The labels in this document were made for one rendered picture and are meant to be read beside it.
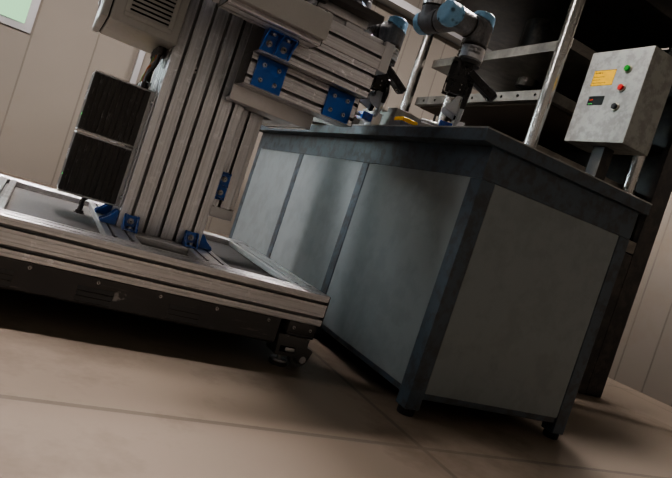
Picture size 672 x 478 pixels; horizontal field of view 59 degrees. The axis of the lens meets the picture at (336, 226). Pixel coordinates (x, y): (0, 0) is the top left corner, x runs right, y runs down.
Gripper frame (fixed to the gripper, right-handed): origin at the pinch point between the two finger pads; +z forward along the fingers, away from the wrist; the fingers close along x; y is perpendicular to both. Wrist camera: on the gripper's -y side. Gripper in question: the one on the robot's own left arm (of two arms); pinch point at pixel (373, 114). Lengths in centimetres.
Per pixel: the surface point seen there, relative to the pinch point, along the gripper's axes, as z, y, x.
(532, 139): -19, -80, -5
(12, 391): 85, 92, 84
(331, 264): 57, -3, 0
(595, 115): -34, -92, 13
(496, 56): -66, -89, -61
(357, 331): 72, -3, 32
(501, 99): -40, -86, -42
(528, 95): -42, -86, -24
